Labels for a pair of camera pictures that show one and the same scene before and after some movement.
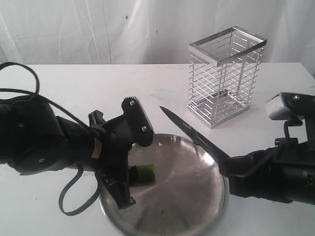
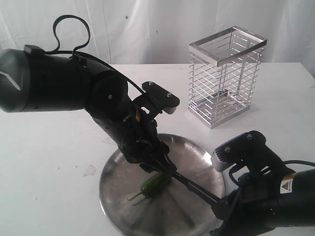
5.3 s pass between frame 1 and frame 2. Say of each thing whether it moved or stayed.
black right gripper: moved
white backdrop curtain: stayed
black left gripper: moved
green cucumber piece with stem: moved
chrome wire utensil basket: stayed
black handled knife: moved
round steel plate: stayed
